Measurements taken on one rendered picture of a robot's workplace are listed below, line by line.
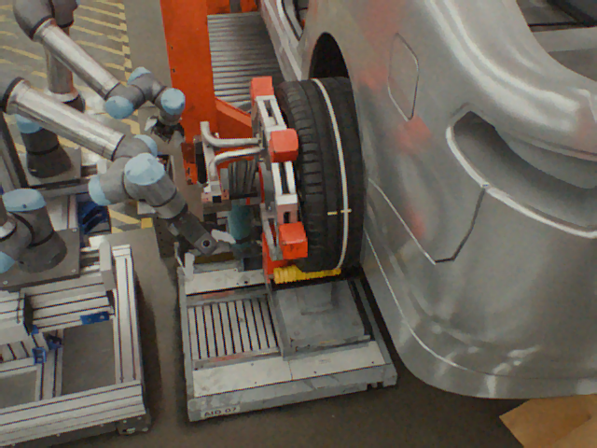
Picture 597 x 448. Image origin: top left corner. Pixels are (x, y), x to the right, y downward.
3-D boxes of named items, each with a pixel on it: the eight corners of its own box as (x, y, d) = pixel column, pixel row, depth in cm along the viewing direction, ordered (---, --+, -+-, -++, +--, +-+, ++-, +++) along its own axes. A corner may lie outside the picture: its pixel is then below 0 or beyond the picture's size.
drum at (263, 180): (286, 208, 206) (285, 175, 197) (225, 216, 203) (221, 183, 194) (279, 184, 217) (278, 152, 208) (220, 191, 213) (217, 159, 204)
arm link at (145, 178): (126, 154, 137) (157, 147, 134) (151, 187, 144) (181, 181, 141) (115, 177, 132) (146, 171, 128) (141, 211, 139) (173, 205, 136)
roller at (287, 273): (347, 276, 223) (348, 265, 219) (269, 287, 218) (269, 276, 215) (342, 265, 227) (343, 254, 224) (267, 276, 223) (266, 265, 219)
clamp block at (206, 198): (232, 211, 186) (231, 197, 183) (203, 215, 185) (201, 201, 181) (230, 201, 190) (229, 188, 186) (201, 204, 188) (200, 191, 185)
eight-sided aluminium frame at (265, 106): (298, 290, 204) (298, 158, 169) (279, 293, 203) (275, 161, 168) (270, 195, 245) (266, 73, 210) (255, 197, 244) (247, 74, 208)
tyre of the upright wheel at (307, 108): (365, 300, 217) (396, 175, 165) (301, 309, 213) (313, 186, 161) (324, 169, 257) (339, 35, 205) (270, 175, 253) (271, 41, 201)
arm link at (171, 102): (171, 80, 191) (191, 97, 192) (167, 94, 202) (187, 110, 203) (155, 97, 189) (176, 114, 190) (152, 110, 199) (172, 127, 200)
